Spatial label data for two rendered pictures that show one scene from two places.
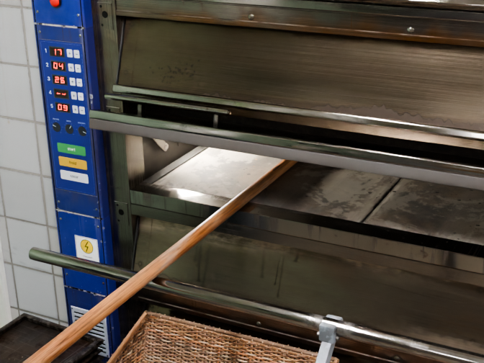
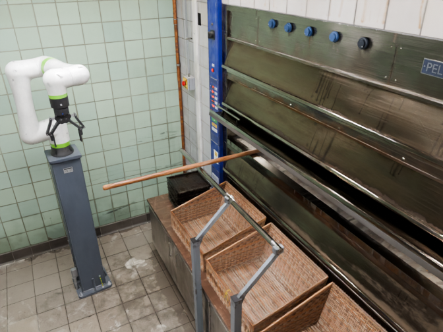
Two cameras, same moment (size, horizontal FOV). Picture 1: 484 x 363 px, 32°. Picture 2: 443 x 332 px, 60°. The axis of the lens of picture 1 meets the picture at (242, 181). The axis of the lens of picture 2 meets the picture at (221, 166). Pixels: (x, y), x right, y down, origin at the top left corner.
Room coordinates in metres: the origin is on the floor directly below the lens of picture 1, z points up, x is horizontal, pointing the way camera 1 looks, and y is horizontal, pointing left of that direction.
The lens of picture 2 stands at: (-0.10, -1.17, 2.32)
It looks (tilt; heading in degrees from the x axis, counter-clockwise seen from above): 28 degrees down; 35
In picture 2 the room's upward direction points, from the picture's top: 1 degrees counter-clockwise
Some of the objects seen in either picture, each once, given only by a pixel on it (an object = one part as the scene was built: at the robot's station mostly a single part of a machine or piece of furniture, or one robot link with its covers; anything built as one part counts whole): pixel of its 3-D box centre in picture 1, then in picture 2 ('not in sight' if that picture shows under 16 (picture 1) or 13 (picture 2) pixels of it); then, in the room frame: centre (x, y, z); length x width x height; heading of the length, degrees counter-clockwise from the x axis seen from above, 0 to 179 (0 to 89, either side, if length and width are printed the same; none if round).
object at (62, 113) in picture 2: not in sight; (62, 114); (0.97, 0.62, 1.63); 0.08 x 0.07 x 0.09; 155
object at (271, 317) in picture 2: not in sight; (262, 276); (1.38, -0.41, 0.72); 0.56 x 0.49 x 0.28; 62
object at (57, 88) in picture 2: not in sight; (57, 82); (0.98, 0.62, 1.80); 0.13 x 0.11 x 0.14; 170
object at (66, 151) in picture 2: not in sight; (59, 145); (1.20, 1.12, 1.23); 0.26 x 0.15 x 0.06; 67
